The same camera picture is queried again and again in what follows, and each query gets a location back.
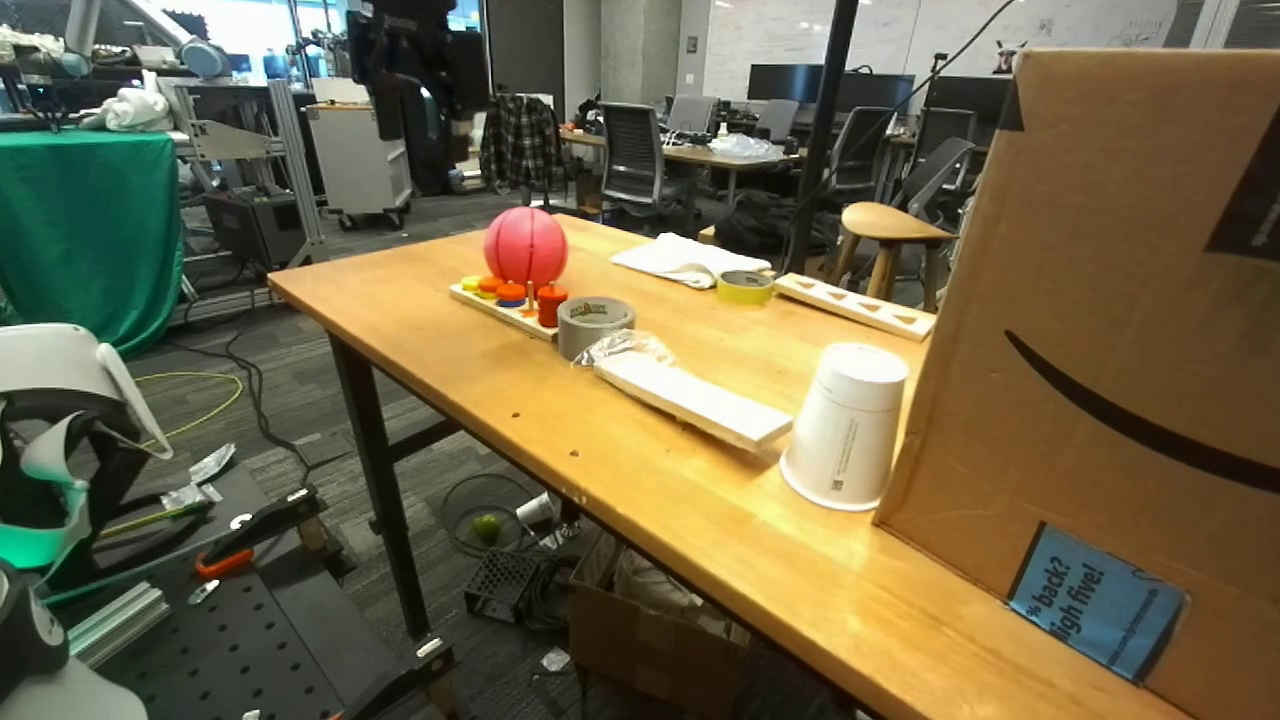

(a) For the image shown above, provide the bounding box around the round wooden stool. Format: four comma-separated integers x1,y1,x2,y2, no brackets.
831,197,958,311

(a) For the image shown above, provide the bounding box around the round office table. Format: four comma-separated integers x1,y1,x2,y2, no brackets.
662,132,813,202

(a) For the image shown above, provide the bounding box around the red stacking cylinder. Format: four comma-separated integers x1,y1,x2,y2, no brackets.
534,281,573,330

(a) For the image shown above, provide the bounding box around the plaid shirt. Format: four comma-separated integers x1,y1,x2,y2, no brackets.
478,88,567,202

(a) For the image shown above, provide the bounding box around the white VR headset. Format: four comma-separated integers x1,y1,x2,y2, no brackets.
0,320,178,577

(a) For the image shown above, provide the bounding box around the black office chair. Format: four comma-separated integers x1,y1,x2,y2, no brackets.
894,105,984,214
825,100,897,202

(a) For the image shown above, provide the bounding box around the aluminium extrusion bar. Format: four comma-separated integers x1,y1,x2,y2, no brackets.
55,580,178,672

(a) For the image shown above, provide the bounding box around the yellow-green tape roll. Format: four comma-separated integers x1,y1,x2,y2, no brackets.
713,265,781,311

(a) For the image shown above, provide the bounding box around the black tool with orange handle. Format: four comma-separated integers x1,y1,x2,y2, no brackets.
192,484,327,583

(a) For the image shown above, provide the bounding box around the white foam board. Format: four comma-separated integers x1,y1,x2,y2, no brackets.
582,328,801,462

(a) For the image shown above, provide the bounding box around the white paper cup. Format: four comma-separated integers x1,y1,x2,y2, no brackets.
776,340,913,514

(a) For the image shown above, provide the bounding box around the black table frame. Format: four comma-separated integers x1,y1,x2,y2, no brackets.
323,330,466,643

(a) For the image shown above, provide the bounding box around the small cardboard box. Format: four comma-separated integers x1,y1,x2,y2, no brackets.
563,577,753,720

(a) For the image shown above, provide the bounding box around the wooden ring stacker board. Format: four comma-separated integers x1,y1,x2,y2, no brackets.
450,273,563,343

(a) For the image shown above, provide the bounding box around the grey office chair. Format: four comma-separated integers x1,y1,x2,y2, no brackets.
598,100,674,214

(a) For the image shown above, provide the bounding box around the green table cloth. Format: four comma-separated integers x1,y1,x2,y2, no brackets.
0,128,187,357

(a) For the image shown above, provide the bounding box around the blue sticker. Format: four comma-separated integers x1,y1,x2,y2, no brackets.
1005,521,1192,689

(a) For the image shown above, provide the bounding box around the black vertical pole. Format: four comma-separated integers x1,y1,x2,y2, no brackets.
783,0,864,273

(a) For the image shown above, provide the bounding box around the grey duct tape roll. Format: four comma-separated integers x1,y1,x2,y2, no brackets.
554,293,642,363

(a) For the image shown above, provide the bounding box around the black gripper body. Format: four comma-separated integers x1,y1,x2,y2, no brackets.
348,0,491,132

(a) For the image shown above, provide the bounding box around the folded white towel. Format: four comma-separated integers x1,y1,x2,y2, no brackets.
608,229,776,295

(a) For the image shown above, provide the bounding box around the black perforated breadboard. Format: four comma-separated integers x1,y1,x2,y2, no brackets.
76,462,455,720

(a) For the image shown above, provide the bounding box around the wire mesh basket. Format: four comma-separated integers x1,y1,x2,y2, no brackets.
438,472,538,560

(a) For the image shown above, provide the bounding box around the large cardboard shipping box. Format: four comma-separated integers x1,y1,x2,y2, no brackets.
872,48,1280,720

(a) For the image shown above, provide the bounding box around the white wheeled cart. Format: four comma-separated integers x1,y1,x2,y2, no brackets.
303,97,416,233

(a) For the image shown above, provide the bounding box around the pink mini basketball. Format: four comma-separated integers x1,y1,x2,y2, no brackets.
479,202,573,293

